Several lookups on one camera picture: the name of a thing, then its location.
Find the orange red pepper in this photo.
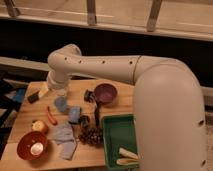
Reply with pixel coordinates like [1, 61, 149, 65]
[46, 106, 58, 125]

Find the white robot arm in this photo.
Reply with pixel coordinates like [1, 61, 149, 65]
[47, 44, 207, 171]

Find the red bowl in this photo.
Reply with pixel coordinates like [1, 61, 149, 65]
[17, 131, 48, 161]

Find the purple bowl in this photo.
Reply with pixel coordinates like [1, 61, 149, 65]
[94, 83, 117, 104]

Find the black rectangular block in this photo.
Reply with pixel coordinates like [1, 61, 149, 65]
[27, 92, 39, 104]

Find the translucent plastic cup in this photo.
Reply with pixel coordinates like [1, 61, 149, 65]
[54, 88, 68, 97]

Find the blue round sponge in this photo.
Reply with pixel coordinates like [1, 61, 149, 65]
[54, 96, 68, 112]

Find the blue object beside table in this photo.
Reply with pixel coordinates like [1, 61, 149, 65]
[12, 88, 26, 103]

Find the yellow red apple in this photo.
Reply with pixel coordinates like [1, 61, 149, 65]
[31, 120, 48, 134]

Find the wooden table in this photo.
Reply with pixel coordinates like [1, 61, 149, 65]
[0, 79, 133, 171]

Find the small black object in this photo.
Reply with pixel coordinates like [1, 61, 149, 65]
[84, 90, 95, 102]

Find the small black clip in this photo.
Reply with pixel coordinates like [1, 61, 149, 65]
[79, 115, 90, 126]

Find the grey blue cloth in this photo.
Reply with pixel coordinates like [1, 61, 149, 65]
[53, 122, 77, 160]

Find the white egg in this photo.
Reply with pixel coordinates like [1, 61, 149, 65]
[30, 143, 44, 155]

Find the green plastic tray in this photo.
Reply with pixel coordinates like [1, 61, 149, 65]
[102, 114, 139, 171]

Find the lower yellow corn husk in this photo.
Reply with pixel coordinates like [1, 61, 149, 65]
[116, 158, 138, 165]

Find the black handled utensil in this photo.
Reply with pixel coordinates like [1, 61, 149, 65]
[94, 101, 100, 127]

